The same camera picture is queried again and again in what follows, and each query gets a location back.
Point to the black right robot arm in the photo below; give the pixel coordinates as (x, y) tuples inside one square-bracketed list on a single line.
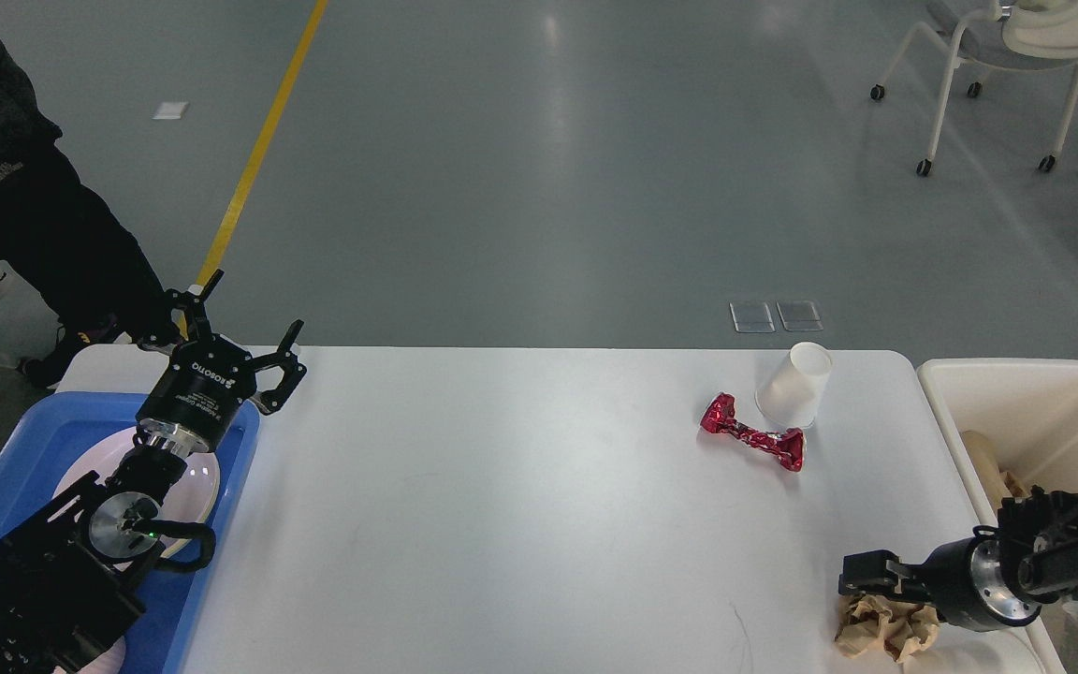
[(1038, 538)]

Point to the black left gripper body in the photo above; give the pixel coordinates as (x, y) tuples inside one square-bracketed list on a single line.
[(198, 396)]

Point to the pink plate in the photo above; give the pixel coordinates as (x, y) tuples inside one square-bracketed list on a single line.
[(190, 500)]

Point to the floor socket plates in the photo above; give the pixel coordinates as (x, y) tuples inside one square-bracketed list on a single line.
[(761, 317)]

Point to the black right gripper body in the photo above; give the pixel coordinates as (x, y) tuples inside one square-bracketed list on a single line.
[(965, 582)]

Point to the white paper cup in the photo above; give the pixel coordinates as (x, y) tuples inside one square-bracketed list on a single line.
[(791, 397)]

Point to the white floor label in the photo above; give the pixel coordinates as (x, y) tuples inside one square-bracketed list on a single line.
[(170, 110)]

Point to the brown paper ball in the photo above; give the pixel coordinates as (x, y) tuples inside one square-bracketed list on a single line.
[(870, 622)]

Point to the blue plastic tray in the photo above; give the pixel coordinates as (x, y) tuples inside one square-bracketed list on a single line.
[(45, 443)]

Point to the person in black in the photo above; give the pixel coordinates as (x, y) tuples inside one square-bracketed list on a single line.
[(60, 237)]

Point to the brown paper bag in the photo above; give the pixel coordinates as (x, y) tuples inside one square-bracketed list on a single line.
[(999, 483)]

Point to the white paper roll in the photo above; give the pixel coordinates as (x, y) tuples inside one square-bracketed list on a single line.
[(963, 651)]

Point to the white chair on wheels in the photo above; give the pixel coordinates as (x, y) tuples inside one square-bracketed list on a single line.
[(1019, 36)]

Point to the beige waste bin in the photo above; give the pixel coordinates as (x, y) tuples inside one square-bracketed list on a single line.
[(1029, 409)]

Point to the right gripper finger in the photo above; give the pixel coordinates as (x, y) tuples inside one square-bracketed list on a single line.
[(899, 590), (878, 568)]

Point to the red foil wrapper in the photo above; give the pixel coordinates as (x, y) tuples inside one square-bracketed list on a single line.
[(787, 447)]

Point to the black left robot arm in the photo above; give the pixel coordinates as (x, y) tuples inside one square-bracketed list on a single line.
[(70, 573)]

